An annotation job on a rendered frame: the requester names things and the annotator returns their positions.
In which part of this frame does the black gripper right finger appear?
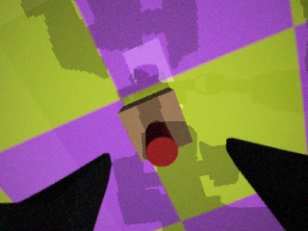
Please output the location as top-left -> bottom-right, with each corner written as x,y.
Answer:
226,138 -> 308,231

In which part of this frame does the red cylinder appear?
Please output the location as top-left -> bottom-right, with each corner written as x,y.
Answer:
145,121 -> 178,167

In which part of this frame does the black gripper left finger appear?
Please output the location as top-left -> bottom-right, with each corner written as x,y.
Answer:
0,153 -> 112,231

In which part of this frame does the brown square block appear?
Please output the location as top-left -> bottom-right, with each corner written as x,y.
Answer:
117,88 -> 193,162

